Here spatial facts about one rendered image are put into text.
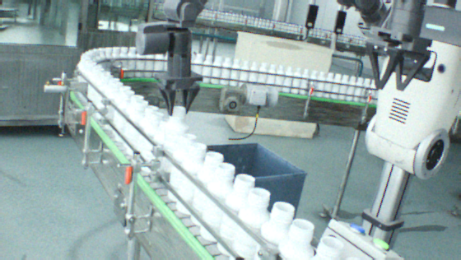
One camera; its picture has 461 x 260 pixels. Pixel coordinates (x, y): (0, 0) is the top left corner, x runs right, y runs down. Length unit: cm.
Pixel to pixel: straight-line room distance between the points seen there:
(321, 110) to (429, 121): 170
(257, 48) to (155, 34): 408
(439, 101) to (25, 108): 358
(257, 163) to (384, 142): 66
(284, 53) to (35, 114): 289
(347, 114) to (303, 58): 236
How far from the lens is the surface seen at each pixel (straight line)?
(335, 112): 289
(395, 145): 124
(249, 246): 78
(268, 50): 503
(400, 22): 72
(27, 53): 400
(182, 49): 96
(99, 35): 608
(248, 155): 174
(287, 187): 150
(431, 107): 118
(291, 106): 274
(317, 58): 530
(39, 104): 412
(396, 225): 137
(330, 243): 67
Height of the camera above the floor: 147
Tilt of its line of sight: 17 degrees down
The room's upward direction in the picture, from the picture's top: 10 degrees clockwise
